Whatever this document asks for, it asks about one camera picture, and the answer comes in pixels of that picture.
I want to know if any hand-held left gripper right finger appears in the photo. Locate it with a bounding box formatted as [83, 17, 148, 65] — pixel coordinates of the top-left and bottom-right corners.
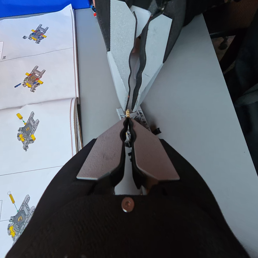
[129, 118, 180, 190]

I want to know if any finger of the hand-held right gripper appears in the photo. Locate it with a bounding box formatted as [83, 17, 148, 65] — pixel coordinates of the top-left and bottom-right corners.
[131, 14, 173, 110]
[106, 0, 138, 110]

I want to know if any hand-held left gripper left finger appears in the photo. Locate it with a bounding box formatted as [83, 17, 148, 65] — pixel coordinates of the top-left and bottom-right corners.
[76, 118, 128, 191]

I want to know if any grey lego chassis assembly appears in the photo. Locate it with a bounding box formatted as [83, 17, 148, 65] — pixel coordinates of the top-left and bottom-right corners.
[117, 107, 162, 162]

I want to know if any lego instruction booklet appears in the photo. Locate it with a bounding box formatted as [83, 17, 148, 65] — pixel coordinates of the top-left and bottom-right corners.
[0, 4, 83, 248]

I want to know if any black office chair base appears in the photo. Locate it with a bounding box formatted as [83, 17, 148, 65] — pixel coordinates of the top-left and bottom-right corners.
[209, 30, 245, 51]

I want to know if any blue plastic bin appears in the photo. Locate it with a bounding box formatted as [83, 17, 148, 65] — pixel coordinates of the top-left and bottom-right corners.
[0, 0, 91, 18]

